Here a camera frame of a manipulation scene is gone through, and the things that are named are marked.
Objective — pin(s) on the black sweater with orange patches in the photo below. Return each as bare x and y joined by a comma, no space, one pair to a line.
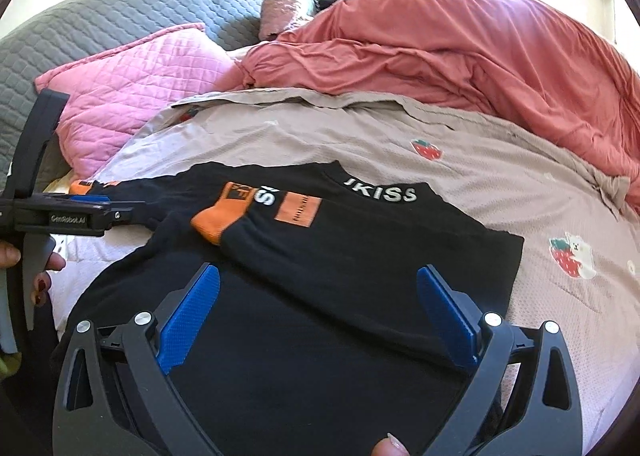
310,336

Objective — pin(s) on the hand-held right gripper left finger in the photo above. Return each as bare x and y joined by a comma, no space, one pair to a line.
192,316

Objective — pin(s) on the person's right hand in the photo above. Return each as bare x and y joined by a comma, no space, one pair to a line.
392,447

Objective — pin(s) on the beige strawberry bear printed blanket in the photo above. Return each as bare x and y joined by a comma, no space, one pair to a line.
500,186

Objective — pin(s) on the person's left hand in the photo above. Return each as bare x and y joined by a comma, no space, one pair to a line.
42,288

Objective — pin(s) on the mauve sequin pillow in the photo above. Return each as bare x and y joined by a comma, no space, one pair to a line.
282,15

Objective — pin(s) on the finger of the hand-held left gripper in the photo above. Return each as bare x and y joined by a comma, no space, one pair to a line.
117,217

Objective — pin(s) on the pink quilted pillow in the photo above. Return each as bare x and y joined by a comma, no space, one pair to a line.
130,85

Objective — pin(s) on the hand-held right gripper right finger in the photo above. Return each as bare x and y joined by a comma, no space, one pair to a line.
447,316

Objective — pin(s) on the coral red duvet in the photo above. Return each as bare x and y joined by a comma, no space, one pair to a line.
450,45

